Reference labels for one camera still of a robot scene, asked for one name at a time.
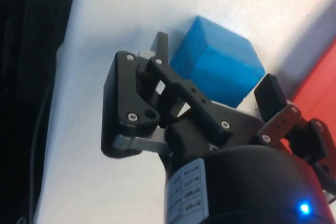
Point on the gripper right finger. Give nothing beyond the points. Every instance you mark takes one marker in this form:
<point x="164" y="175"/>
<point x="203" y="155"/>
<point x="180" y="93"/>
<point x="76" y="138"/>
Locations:
<point x="270" y="95"/>

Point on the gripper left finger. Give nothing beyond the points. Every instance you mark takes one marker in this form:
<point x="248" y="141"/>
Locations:
<point x="126" y="90"/>

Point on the red tray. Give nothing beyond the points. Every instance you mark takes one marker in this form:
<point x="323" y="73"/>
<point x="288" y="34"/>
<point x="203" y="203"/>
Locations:
<point x="315" y="87"/>

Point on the large blue cube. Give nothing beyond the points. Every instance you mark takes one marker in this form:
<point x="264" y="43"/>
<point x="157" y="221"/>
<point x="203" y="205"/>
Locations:
<point x="223" y="61"/>

